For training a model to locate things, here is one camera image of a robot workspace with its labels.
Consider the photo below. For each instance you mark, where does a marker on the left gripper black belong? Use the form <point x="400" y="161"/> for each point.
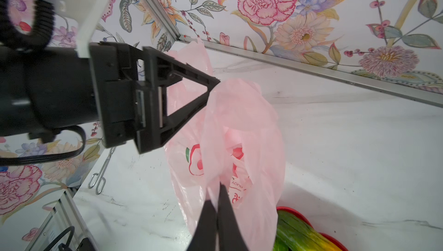
<point x="130" y="112"/>

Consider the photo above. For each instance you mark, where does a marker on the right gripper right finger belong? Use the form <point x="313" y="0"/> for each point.
<point x="230" y="238"/>

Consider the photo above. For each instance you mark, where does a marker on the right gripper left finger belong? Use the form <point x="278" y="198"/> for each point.
<point x="204" y="238"/>

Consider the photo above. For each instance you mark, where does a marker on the green yellow mango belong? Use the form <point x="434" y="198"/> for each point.
<point x="293" y="234"/>

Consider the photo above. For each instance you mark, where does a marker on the pink plastic bag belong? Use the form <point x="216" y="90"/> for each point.
<point x="233" y="141"/>

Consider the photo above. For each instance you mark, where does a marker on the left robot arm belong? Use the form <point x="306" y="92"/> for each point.
<point x="54" y="78"/>

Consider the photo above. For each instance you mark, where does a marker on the metal wire hook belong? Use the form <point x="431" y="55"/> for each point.
<point x="98" y="179"/>

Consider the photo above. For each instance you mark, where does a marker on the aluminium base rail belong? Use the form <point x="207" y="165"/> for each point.
<point x="64" y="229"/>

